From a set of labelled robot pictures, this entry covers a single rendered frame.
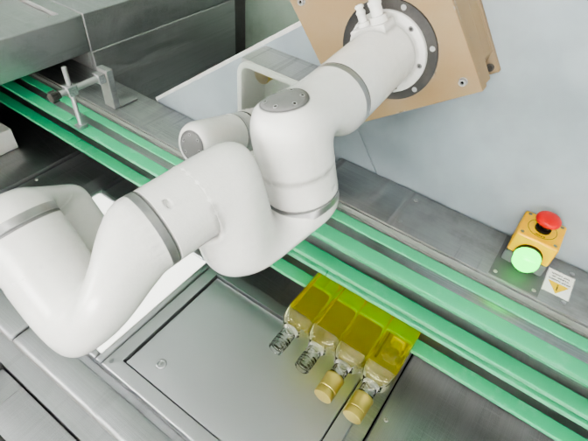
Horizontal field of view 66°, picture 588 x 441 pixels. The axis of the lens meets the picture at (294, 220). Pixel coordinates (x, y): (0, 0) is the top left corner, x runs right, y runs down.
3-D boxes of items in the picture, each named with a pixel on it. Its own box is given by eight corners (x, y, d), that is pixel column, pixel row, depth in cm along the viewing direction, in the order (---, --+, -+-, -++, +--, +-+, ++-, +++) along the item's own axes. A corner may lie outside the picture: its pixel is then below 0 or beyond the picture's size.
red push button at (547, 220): (526, 232, 76) (535, 218, 74) (532, 219, 79) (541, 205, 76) (550, 243, 75) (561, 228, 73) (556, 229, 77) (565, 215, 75)
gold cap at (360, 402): (374, 407, 77) (361, 429, 74) (355, 397, 79) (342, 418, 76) (373, 395, 75) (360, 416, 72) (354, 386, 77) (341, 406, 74)
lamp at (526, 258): (509, 257, 79) (505, 268, 78) (521, 240, 76) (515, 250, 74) (535, 269, 78) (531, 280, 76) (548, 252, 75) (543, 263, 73)
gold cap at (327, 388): (327, 378, 81) (313, 397, 78) (326, 367, 79) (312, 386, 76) (344, 388, 79) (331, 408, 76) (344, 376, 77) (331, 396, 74)
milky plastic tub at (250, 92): (261, 135, 110) (237, 150, 104) (262, 45, 94) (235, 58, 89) (320, 164, 103) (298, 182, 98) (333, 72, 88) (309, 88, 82)
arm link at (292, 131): (367, 58, 54) (295, 123, 45) (374, 150, 63) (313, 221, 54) (302, 52, 59) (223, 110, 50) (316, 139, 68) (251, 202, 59)
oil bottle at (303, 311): (334, 264, 100) (276, 331, 87) (338, 248, 96) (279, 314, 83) (356, 276, 98) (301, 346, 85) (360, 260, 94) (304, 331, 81)
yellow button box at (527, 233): (511, 234, 85) (500, 258, 81) (528, 206, 80) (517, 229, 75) (549, 252, 83) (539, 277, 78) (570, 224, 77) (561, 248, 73)
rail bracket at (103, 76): (127, 99, 130) (57, 132, 116) (115, 41, 118) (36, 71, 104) (138, 105, 128) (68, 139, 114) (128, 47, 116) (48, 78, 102)
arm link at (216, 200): (164, 213, 40) (215, 323, 50) (344, 99, 50) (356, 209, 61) (117, 178, 46) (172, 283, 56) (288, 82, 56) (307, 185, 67)
